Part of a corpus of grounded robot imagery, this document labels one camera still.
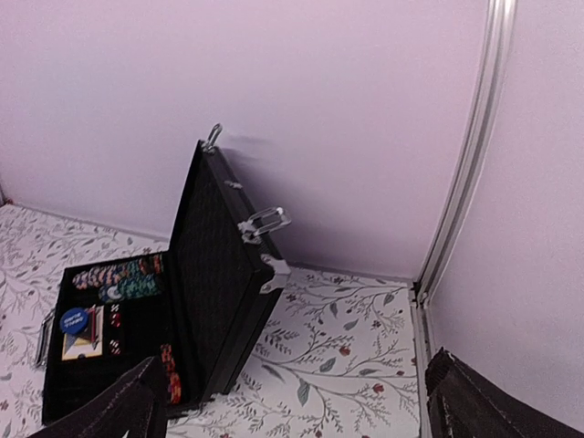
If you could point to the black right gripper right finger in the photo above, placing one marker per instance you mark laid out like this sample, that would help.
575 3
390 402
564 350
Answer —
463 403

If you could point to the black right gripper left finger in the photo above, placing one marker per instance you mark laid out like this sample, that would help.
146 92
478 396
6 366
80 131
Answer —
133 406

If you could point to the orange chip stack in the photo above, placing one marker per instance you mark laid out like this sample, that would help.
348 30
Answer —
175 387

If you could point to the red dice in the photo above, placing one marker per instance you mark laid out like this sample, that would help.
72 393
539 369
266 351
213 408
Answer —
115 330

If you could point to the blue card deck box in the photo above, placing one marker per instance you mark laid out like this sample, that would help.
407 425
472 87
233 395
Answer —
89 343

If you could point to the blue small blind button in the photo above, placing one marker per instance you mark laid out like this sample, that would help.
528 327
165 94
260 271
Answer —
74 321

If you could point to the black poker case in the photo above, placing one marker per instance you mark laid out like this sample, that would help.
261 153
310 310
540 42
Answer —
221 277

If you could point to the green chip row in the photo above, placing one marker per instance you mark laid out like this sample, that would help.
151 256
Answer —
126 281

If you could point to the blue white chip row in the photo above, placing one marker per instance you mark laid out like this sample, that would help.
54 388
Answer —
99 276

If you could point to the chrome case handle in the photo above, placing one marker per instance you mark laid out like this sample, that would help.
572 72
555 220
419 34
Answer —
44 340

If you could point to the right aluminium frame post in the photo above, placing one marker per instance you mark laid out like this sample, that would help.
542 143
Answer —
497 41

